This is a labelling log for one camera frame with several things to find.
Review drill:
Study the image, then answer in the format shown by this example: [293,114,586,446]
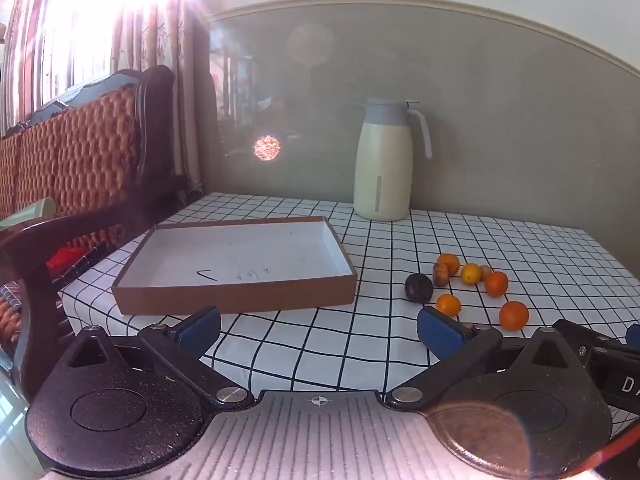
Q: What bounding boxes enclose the cream thermos jug grey lid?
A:
[352,98,433,222]

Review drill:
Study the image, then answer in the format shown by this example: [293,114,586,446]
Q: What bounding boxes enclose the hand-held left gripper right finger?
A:
[385,306,593,411]

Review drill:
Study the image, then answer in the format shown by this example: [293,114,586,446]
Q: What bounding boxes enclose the dark purple plum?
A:
[404,273,433,304]

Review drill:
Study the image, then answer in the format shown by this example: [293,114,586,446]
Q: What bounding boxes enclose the rough-skinned orange mandarin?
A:
[434,253,461,277]

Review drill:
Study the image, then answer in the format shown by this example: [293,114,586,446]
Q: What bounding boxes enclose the brown cardboard box tray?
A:
[111,216,358,316]

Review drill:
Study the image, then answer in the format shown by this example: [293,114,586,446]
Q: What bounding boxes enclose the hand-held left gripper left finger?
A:
[50,305,256,413]

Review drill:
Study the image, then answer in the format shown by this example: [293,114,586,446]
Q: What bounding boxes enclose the dark wooden chair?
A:
[0,200,166,396]

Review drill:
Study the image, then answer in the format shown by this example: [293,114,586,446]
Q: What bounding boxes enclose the red packet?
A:
[46,246,88,268]

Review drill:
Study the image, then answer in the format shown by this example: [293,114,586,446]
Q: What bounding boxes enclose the pale green object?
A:
[0,197,57,231]

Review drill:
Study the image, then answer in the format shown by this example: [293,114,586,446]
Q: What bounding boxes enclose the smooth orange kumquat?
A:
[435,293,462,318]
[499,300,530,332]

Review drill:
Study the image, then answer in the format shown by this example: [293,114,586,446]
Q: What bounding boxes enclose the wooden sofa with woven cushions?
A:
[0,65,206,271]

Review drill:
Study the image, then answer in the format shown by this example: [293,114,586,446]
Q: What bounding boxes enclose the white black checked tablecloth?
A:
[57,192,640,436]

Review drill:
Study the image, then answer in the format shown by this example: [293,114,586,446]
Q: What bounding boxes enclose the beige patterned curtain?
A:
[0,0,203,196]

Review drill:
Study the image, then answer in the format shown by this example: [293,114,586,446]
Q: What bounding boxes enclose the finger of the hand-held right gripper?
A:
[552,318,626,361]

